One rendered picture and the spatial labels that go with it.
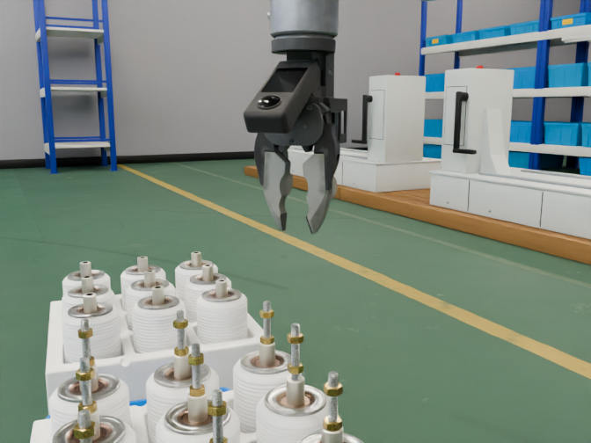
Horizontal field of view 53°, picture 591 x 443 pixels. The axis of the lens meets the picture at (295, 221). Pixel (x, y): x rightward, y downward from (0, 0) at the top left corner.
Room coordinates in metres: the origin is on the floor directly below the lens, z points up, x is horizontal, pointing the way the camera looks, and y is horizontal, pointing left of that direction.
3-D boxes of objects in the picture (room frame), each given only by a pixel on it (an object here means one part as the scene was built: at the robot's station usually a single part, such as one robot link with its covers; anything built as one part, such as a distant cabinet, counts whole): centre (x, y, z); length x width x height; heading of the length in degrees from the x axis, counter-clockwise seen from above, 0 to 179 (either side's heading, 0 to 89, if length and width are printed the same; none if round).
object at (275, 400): (0.67, 0.00, 0.25); 0.08 x 0.08 x 0.01
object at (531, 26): (6.20, -2.47, 1.37); 0.50 x 0.38 x 0.11; 116
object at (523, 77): (6.20, -2.48, 0.89); 0.50 x 0.38 x 0.21; 116
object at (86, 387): (0.59, 0.22, 0.30); 0.01 x 0.01 x 0.08
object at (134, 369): (1.15, 0.29, 0.09); 0.39 x 0.39 x 0.18; 21
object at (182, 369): (0.74, 0.15, 0.26); 0.02 x 0.02 x 0.03
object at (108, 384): (0.70, 0.26, 0.25); 0.08 x 0.08 x 0.01
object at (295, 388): (0.67, 0.00, 0.26); 0.02 x 0.02 x 0.03
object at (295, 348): (0.67, 0.00, 0.31); 0.01 x 0.01 x 0.08
